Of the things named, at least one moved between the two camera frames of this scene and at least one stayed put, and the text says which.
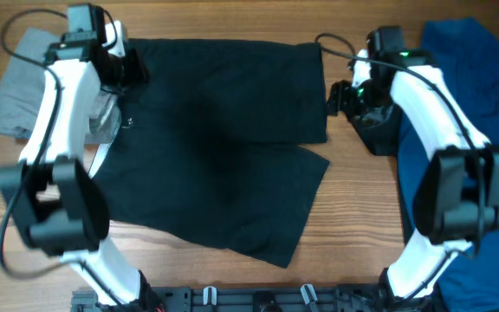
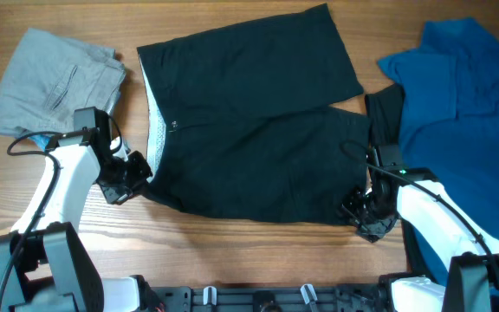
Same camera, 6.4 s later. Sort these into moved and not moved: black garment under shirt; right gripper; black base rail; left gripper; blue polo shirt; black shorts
Moved: left gripper; right gripper; black shorts
Not moved: blue polo shirt; black base rail; black garment under shirt
